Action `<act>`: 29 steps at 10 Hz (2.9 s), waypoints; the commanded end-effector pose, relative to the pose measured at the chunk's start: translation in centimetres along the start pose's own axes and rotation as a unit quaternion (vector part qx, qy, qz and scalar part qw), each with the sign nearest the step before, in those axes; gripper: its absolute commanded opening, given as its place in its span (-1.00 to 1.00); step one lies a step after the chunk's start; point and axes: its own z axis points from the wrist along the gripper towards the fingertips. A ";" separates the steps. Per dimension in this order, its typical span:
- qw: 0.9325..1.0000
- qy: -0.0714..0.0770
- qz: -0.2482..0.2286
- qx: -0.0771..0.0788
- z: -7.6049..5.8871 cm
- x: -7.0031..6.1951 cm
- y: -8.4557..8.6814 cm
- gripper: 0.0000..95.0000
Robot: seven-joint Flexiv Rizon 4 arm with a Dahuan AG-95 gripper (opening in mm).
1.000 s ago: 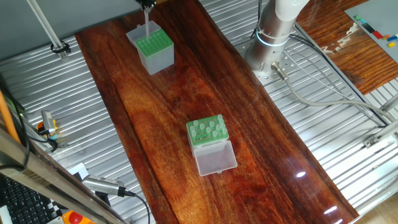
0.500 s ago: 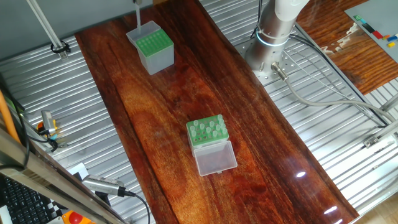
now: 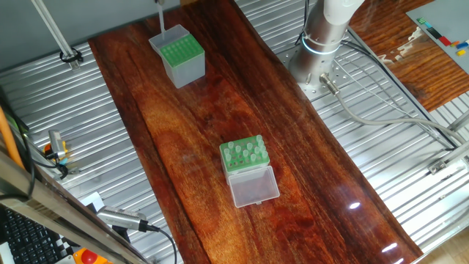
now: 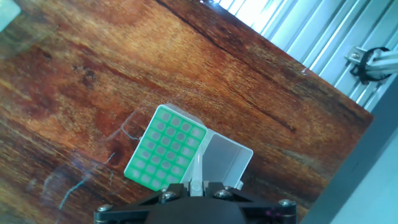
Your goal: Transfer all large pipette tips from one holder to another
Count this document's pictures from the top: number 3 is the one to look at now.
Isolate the glossy brown wooden board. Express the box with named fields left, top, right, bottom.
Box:
left=87, top=0, right=425, bottom=264

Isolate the aluminium profile bar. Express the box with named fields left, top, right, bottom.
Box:
left=446, top=109, right=469, bottom=133
left=427, top=141, right=469, bottom=175

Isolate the yellow orange turtle toy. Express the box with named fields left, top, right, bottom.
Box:
left=43, top=141, right=70, bottom=166

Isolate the orange tube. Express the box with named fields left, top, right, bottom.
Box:
left=0, top=105, right=26, bottom=170

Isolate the black keyboard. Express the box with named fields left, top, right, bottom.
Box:
left=0, top=207, right=70, bottom=264

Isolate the silver camera on stand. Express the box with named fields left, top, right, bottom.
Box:
left=96, top=205, right=150, bottom=233

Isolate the black cable tie ring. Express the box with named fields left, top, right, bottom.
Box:
left=59, top=46, right=84, bottom=65

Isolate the aluminium post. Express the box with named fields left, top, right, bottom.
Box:
left=30, top=0, right=82, bottom=71

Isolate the black silver-camera cable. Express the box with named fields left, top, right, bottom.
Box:
left=145, top=224, right=179, bottom=264

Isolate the grey board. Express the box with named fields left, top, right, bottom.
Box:
left=405, top=0, right=469, bottom=75

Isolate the green clear pipette tip box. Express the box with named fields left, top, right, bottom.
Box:
left=148, top=23, right=207, bottom=89
left=218, top=133, right=281, bottom=209

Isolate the orange emergency stop box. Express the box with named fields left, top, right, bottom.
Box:
left=72, top=247, right=115, bottom=264

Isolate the shiny steel rail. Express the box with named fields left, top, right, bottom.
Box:
left=0, top=144, right=151, bottom=264

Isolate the grey cable with metal connector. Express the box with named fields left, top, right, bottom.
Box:
left=318, top=72, right=468, bottom=146

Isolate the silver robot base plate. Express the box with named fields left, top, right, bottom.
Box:
left=277, top=38, right=367, bottom=103

